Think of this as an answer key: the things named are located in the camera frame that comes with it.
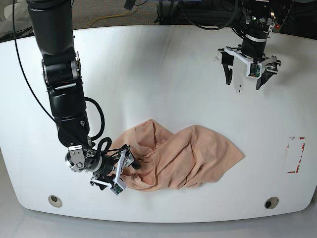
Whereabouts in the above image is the left table grommet hole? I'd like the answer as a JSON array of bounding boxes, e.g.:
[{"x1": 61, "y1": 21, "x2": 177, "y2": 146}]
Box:
[{"x1": 48, "y1": 195, "x2": 62, "y2": 208}]

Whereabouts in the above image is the peach pink T-shirt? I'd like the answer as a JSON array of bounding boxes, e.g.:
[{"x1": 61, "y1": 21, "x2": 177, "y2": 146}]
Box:
[{"x1": 111, "y1": 119, "x2": 244, "y2": 191}]

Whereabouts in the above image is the black power strip red switch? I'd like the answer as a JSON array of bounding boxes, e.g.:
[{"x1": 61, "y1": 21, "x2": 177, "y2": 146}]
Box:
[{"x1": 272, "y1": 0, "x2": 295, "y2": 32}]

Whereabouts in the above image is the yellow cable on floor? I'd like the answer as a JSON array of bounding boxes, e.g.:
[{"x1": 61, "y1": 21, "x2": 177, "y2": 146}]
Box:
[{"x1": 85, "y1": 9, "x2": 127, "y2": 29}]

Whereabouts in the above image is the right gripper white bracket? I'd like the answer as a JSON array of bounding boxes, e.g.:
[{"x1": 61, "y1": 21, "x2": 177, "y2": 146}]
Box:
[{"x1": 65, "y1": 144, "x2": 141, "y2": 191}]

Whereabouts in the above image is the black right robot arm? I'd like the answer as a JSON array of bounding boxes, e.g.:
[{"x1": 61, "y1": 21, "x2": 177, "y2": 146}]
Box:
[{"x1": 27, "y1": 0, "x2": 140, "y2": 195}]

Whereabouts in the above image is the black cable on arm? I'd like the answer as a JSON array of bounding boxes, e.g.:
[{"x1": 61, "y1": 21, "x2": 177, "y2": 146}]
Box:
[
  {"x1": 180, "y1": 0, "x2": 242, "y2": 30},
  {"x1": 11, "y1": 0, "x2": 109, "y2": 159}
]

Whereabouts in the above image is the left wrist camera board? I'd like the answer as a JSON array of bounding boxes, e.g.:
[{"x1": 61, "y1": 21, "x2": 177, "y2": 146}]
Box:
[{"x1": 248, "y1": 63, "x2": 261, "y2": 78}]

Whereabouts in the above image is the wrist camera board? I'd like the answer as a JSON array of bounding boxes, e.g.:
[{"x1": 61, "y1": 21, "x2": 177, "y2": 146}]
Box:
[
  {"x1": 110, "y1": 183, "x2": 124, "y2": 196},
  {"x1": 248, "y1": 63, "x2": 261, "y2": 78}
]

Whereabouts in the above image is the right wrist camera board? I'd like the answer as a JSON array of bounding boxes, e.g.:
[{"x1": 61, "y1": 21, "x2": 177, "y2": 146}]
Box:
[{"x1": 110, "y1": 183, "x2": 124, "y2": 196}]

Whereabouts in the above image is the right table grommet hole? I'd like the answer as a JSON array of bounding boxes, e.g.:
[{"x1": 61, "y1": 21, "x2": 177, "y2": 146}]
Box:
[{"x1": 264, "y1": 197, "x2": 279, "y2": 210}]

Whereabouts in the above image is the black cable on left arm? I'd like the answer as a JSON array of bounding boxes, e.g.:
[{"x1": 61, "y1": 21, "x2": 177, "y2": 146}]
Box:
[{"x1": 180, "y1": 0, "x2": 242, "y2": 30}]

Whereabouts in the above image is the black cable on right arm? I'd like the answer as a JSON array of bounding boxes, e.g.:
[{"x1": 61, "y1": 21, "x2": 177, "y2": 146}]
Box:
[{"x1": 11, "y1": 0, "x2": 109, "y2": 159}]

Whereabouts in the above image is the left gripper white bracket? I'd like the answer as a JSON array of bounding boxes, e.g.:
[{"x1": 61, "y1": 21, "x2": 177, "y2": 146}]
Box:
[{"x1": 218, "y1": 47, "x2": 281, "y2": 90}]

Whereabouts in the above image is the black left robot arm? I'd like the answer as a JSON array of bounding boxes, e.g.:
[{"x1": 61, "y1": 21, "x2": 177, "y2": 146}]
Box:
[{"x1": 218, "y1": 0, "x2": 281, "y2": 90}]

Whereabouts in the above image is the red tape rectangle marking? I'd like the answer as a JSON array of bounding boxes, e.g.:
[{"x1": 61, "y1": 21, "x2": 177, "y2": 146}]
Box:
[{"x1": 285, "y1": 137, "x2": 306, "y2": 174}]

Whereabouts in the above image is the table grommet hole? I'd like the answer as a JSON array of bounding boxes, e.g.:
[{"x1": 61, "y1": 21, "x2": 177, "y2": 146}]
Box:
[
  {"x1": 264, "y1": 197, "x2": 279, "y2": 210},
  {"x1": 48, "y1": 195, "x2": 62, "y2": 208}
]

